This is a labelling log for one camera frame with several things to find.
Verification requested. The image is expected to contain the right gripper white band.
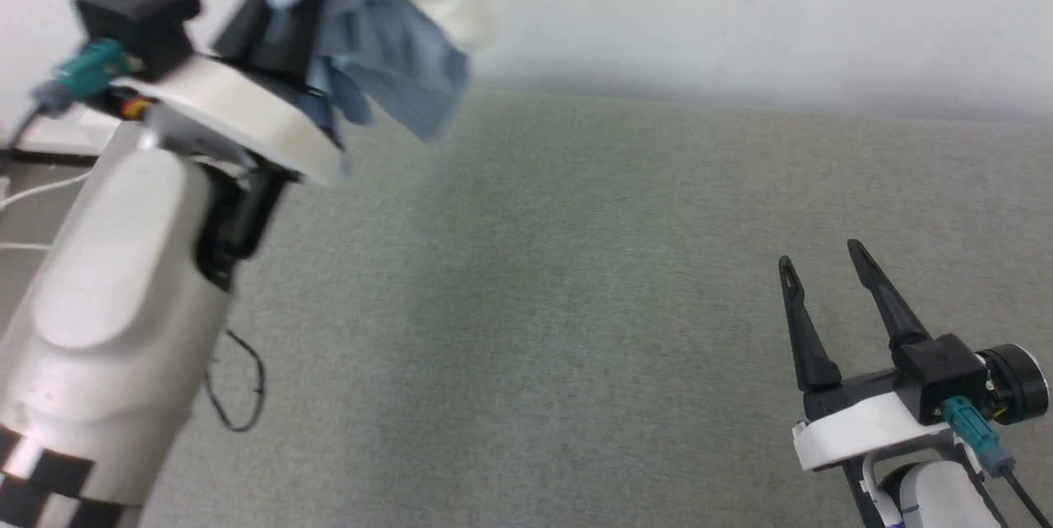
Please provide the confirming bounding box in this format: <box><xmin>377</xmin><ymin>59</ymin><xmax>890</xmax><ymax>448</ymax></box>
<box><xmin>777</xmin><ymin>239</ymin><xmax>956</xmax><ymax>472</ymax></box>

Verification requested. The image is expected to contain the grey-green fabric sofa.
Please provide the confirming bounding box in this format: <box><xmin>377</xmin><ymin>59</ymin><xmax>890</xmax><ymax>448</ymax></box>
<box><xmin>0</xmin><ymin>88</ymin><xmax>1053</xmax><ymax>528</ymax></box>

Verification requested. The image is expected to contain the thin white cable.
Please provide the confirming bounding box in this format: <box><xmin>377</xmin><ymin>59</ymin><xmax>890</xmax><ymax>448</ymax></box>
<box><xmin>0</xmin><ymin>170</ymin><xmax>93</xmax><ymax>212</ymax></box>

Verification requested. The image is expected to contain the thin black cable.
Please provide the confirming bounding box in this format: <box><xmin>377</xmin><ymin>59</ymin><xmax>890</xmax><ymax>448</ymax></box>
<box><xmin>203</xmin><ymin>329</ymin><xmax>266</xmax><ymax>433</ymax></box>

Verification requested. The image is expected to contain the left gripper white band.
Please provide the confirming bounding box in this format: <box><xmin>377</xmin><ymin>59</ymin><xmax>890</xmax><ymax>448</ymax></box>
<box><xmin>111</xmin><ymin>0</ymin><xmax>345</xmax><ymax>186</ymax></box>

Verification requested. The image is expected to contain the green connector with cable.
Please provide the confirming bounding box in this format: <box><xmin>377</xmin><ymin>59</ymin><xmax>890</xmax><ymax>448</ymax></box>
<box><xmin>940</xmin><ymin>396</ymin><xmax>1053</xmax><ymax>528</ymax></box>
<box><xmin>7</xmin><ymin>37</ymin><xmax>145</xmax><ymax>149</ymax></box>

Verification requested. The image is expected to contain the light blue polo garment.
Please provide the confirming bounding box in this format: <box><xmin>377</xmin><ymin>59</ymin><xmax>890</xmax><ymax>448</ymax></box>
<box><xmin>243</xmin><ymin>0</ymin><xmax>499</xmax><ymax>146</ymax></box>

